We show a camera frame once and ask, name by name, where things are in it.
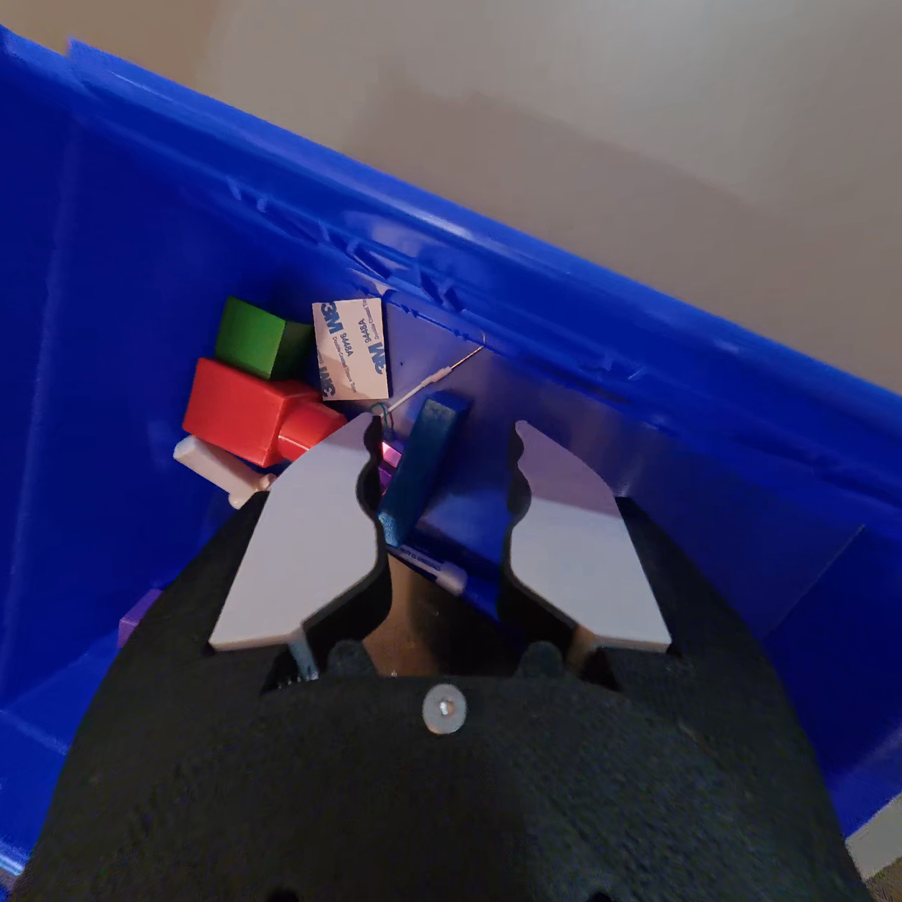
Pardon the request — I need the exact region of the white marker pen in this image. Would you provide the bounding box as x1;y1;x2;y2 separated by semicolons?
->
389;544;468;594

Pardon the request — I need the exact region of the red wooden block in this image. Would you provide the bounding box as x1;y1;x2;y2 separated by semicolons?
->
181;357;348;468

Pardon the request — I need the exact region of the white plastic piece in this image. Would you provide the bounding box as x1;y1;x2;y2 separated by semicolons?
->
172;435;278;510

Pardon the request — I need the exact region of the blue plastic bin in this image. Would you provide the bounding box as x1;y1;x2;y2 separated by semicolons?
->
0;24;902;902

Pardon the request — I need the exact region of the blue wooden block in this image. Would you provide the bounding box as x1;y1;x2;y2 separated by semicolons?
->
378;396;472;548

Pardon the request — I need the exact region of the white adhesive backing sheet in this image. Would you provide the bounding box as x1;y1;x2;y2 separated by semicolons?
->
311;296;391;402

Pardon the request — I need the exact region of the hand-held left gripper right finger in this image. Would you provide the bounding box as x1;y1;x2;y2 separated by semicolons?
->
499;420;673;670

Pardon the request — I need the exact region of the thin white wire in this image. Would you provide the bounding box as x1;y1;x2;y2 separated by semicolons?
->
384;331;489;418

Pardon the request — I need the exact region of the green wooden block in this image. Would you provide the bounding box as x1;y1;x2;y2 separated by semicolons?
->
213;296;316;383

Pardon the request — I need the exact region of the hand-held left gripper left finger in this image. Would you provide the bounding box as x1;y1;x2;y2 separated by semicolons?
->
209;413;393;683

